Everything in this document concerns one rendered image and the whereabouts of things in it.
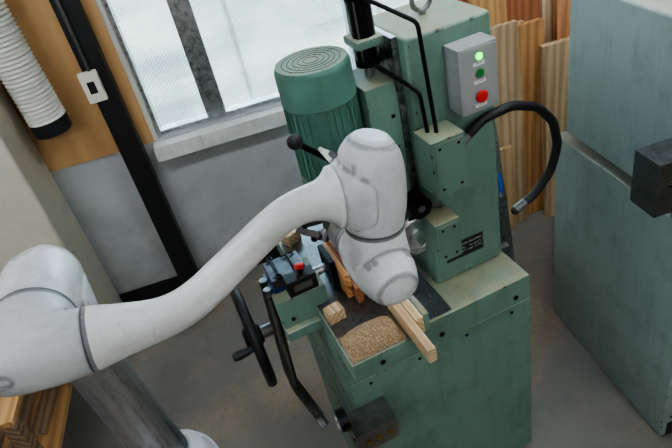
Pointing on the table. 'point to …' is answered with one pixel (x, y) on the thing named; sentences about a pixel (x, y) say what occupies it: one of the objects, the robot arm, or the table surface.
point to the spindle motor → (318, 101)
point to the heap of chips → (371, 337)
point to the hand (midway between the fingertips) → (310, 179)
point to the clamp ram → (327, 266)
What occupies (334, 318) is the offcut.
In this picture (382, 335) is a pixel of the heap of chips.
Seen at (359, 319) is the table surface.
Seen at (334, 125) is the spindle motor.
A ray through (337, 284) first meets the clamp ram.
